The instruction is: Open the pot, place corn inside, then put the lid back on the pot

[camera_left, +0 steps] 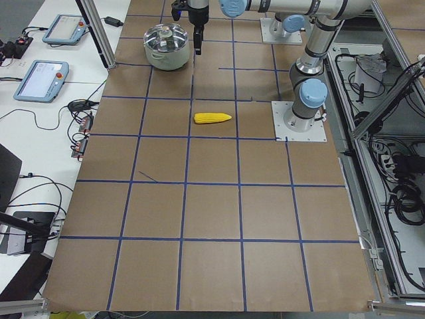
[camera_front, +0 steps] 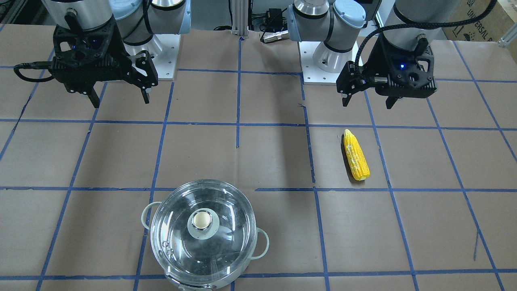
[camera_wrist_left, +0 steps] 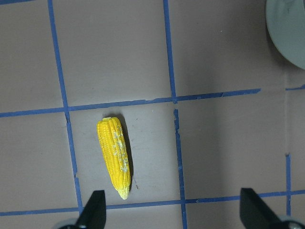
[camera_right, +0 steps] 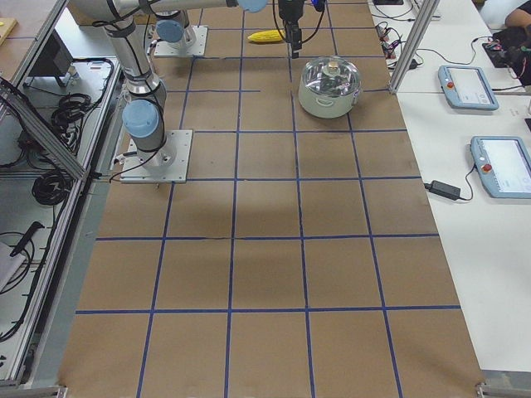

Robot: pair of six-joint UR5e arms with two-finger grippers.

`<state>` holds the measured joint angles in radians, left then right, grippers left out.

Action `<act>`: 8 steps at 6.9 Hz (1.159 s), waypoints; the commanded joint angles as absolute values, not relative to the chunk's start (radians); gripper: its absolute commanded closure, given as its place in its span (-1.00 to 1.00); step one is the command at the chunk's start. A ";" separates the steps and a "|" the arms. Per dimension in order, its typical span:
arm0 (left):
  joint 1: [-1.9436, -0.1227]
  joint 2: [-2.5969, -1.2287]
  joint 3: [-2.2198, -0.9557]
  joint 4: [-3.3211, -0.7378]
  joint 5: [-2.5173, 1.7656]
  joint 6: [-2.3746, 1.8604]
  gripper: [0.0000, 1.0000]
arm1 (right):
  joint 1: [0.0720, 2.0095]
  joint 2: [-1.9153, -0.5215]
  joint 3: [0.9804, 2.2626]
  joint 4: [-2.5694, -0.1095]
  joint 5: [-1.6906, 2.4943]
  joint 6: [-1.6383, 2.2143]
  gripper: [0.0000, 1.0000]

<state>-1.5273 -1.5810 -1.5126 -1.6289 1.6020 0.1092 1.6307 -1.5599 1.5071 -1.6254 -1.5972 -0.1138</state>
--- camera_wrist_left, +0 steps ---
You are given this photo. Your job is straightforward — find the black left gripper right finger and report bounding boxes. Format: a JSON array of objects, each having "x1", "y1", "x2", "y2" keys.
[{"x1": 239, "y1": 188, "x2": 288, "y2": 229}]

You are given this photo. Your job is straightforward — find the yellow corn cob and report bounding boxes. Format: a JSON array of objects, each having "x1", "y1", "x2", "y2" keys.
[{"x1": 97, "y1": 117, "x2": 131, "y2": 200}]

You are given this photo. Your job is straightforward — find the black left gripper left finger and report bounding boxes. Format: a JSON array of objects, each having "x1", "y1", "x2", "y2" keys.
[{"x1": 75, "y1": 190, "x2": 106, "y2": 229}]

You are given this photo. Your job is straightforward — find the pale green cooking pot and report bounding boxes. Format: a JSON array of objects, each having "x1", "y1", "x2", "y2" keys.
[{"x1": 265, "y1": 0, "x2": 305, "y2": 69}]

